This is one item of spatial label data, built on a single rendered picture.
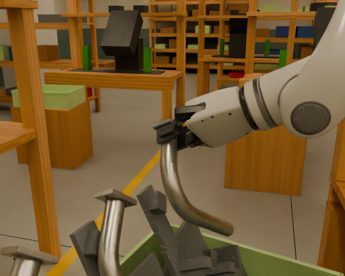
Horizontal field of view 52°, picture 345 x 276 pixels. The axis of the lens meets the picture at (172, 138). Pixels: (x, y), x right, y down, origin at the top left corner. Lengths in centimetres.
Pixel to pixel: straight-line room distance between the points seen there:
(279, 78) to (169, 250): 37
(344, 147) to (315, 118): 93
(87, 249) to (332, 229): 113
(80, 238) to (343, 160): 106
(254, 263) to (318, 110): 47
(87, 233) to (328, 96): 39
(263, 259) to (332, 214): 70
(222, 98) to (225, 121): 4
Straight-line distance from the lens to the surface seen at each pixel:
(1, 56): 652
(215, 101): 57
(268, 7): 794
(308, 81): 46
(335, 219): 151
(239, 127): 59
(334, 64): 46
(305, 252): 260
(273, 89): 55
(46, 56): 605
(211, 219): 70
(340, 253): 160
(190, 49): 1057
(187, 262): 71
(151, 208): 66
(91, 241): 56
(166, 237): 69
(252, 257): 84
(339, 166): 142
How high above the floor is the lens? 143
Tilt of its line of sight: 18 degrees down
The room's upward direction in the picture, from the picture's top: straight up
